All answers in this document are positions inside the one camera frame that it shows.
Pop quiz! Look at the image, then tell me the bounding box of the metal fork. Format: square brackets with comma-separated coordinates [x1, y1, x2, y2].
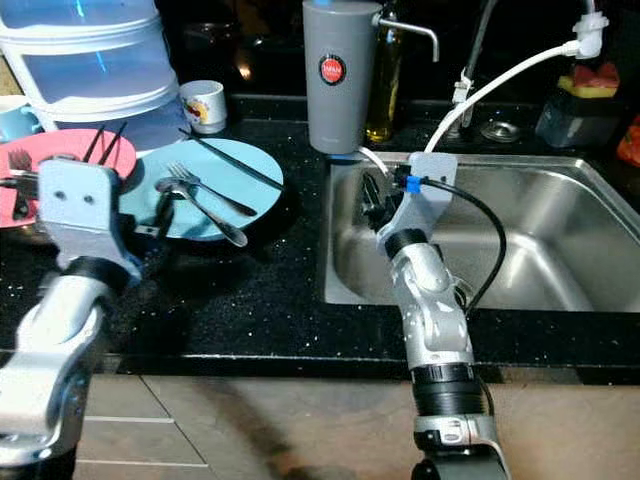
[8, 148, 33, 221]
[166, 162, 258, 218]

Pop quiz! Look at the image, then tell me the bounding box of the blue plate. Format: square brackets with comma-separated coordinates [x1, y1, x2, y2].
[117, 138, 284, 243]

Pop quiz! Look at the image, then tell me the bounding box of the black chopstick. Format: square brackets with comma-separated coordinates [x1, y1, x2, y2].
[82, 125, 109, 164]
[98, 122, 129, 164]
[182, 132, 284, 192]
[180, 128, 281, 187]

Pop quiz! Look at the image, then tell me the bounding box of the yellow oil bottle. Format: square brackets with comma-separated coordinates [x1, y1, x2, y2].
[365, 0, 403, 144]

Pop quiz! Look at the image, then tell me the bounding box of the grey water filter canister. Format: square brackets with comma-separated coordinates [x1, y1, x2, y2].
[303, 0, 441, 156]

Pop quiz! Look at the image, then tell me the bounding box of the round metal sink hole cap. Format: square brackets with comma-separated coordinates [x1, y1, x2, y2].
[480, 120, 523, 144]

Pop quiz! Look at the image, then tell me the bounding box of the white printed mug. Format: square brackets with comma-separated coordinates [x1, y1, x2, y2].
[180, 80, 227, 135]

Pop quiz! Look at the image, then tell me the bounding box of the pink plate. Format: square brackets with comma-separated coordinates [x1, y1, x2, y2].
[0, 128, 139, 229]

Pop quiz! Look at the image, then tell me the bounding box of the translucent stacked food container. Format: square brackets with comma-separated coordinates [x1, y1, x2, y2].
[0, 0, 183, 151]

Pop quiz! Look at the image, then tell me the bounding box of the chrome gooseneck faucet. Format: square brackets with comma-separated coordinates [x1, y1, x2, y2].
[455, 0, 596, 126]

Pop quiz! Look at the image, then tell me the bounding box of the light blue cup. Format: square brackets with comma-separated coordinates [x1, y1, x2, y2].
[0, 95, 43, 143]

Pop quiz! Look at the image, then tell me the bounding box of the stainless steel sink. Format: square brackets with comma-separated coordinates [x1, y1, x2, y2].
[322, 152, 640, 313]

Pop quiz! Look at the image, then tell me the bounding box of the black sponge holder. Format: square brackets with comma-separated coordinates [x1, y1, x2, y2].
[535, 90, 623, 149]

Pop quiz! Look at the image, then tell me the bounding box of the red and yellow sponge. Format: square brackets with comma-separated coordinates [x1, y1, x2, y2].
[558, 62, 623, 99]

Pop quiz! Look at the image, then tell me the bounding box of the white faucet diverter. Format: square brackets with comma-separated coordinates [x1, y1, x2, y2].
[565, 10, 609, 59]

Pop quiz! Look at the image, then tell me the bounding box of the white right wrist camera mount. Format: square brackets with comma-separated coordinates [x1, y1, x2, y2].
[378, 152, 459, 251]

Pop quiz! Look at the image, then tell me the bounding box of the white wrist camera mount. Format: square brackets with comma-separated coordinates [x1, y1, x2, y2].
[378, 152, 459, 251]
[38, 160, 144, 291]

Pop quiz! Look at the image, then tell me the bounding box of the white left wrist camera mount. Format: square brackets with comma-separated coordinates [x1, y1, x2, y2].
[38, 160, 144, 291]

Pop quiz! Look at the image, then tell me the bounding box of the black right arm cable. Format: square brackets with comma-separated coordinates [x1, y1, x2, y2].
[405, 175, 508, 316]

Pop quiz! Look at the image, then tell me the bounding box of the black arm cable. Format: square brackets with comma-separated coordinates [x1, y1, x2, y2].
[0, 172, 43, 196]
[405, 175, 508, 316]

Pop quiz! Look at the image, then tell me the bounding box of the white strap tie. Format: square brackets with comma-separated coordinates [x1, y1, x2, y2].
[453, 78, 475, 123]

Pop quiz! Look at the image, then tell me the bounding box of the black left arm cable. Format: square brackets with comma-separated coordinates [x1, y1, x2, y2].
[0, 172, 43, 196]

